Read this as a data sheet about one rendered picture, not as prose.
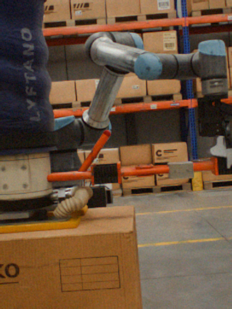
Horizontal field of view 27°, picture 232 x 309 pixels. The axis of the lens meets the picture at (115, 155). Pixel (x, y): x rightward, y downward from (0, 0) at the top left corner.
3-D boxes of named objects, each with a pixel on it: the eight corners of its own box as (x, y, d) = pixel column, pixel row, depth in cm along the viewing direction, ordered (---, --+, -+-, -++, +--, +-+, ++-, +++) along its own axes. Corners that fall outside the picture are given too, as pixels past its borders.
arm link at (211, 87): (225, 80, 144) (230, 77, 136) (226, 95, 144) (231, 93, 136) (199, 82, 145) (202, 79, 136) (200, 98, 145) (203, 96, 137)
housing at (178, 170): (169, 180, 139) (168, 164, 139) (168, 177, 146) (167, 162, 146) (194, 178, 139) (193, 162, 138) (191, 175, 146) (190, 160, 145)
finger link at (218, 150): (211, 169, 137) (207, 139, 141) (232, 168, 137) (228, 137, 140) (212, 166, 135) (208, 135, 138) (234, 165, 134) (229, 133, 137)
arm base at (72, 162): (49, 172, 210) (46, 149, 209) (84, 169, 210) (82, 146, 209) (44, 176, 194) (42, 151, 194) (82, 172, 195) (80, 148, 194)
